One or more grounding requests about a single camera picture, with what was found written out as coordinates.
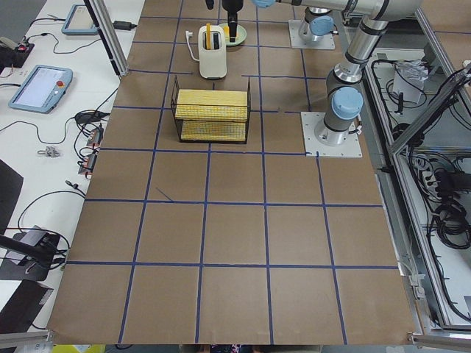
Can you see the aluminium frame post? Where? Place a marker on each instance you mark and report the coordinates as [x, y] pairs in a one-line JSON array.
[[104, 26]]

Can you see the black power adapter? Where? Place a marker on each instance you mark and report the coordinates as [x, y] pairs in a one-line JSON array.
[[123, 25]]

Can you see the bread slice in toaster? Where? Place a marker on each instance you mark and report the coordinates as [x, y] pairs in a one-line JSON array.
[[208, 36]]

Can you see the far blue teach pendant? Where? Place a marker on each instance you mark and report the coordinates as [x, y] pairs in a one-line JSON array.
[[79, 22]]

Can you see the light green plate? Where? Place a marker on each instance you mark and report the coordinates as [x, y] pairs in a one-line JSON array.
[[241, 35]]

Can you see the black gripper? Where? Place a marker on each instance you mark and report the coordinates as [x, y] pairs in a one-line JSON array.
[[232, 5]]

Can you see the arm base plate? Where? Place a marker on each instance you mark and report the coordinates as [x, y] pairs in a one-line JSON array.
[[319, 141], [302, 38]]

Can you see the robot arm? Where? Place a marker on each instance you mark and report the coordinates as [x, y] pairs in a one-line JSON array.
[[345, 101], [316, 24]]

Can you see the wooden board shelf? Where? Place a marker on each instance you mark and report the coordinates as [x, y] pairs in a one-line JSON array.
[[211, 110]]

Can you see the blue teach pendant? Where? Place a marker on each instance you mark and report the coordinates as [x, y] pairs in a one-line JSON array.
[[42, 89], [79, 22]]

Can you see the white two-slot toaster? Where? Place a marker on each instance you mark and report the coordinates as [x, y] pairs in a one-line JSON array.
[[212, 63]]

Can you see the near blue teach pendant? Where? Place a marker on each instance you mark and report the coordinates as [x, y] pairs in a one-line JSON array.
[[42, 89]]

